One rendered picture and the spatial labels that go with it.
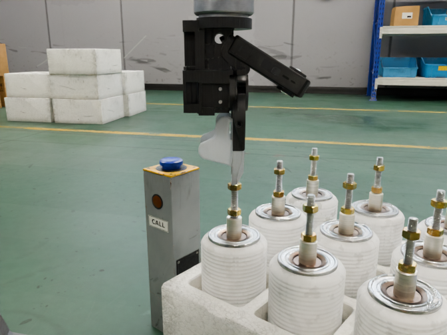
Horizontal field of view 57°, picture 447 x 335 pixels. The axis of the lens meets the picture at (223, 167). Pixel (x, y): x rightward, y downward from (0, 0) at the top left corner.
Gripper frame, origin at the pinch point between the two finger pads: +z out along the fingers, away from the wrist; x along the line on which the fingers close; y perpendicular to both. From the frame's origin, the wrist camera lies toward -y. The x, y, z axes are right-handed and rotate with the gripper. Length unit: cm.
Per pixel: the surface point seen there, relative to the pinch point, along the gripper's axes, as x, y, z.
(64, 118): -256, 119, 31
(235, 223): 1.1, 0.4, 7.2
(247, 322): 10.2, -0.7, 16.8
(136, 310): -19.0, 19.7, 34.8
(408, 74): -406, -203, 6
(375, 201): -9.5, -23.2, 8.0
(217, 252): 4.0, 3.0, 10.3
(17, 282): -30, 49, 35
